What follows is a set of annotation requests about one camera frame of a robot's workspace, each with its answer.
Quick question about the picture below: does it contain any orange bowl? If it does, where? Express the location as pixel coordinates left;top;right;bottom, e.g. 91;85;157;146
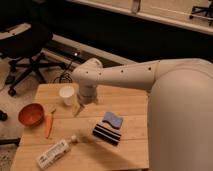
18;103;44;127

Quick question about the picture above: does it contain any black office chair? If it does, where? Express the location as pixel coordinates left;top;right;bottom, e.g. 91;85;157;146
0;0;66;96

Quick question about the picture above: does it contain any white glue bottle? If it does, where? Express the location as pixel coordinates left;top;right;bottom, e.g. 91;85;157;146
36;135;78;170

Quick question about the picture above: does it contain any white paper cup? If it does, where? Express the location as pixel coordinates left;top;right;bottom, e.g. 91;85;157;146
59;86;75;106

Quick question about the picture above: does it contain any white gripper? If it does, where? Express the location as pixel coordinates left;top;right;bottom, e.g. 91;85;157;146
72;85;97;117

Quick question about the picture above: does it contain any orange carrot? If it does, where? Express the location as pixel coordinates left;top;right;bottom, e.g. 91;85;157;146
45;108;56;139

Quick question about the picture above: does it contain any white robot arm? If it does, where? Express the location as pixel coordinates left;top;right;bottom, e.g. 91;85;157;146
72;58;213;171

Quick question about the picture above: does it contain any black cable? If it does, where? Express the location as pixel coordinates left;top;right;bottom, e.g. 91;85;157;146
52;59;75;84

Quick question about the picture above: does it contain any blue sponge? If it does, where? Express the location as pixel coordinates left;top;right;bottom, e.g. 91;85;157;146
102;112;123;129

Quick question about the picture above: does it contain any far office chair base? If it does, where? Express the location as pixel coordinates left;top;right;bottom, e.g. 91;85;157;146
189;4;213;25

